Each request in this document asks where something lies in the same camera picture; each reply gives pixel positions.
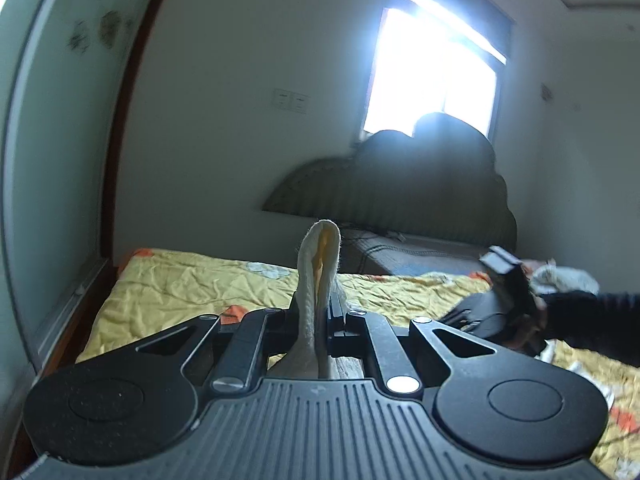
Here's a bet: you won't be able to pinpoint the wall switch panel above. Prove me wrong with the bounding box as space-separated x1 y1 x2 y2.
271 89 309 114

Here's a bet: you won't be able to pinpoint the white pants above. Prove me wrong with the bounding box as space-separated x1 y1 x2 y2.
267 220 363 380

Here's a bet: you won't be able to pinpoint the white wardrobe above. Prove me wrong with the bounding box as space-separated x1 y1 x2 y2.
0 0 172 376

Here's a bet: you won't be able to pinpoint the yellow carrot print quilt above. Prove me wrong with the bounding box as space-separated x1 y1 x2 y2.
79 249 639 479

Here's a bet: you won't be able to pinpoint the grey pillow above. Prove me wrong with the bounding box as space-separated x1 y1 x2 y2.
340 229 488 276

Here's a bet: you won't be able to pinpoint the white fluffy blanket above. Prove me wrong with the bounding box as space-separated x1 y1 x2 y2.
529 260 600 295

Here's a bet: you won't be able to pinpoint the dark upholstered headboard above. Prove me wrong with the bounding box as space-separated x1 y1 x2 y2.
262 113 518 250

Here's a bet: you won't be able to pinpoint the black sleeved right forearm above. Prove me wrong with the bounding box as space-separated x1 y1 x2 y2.
541 292 639 367

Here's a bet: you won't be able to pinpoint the window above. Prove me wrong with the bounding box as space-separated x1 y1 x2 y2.
360 0 513 139

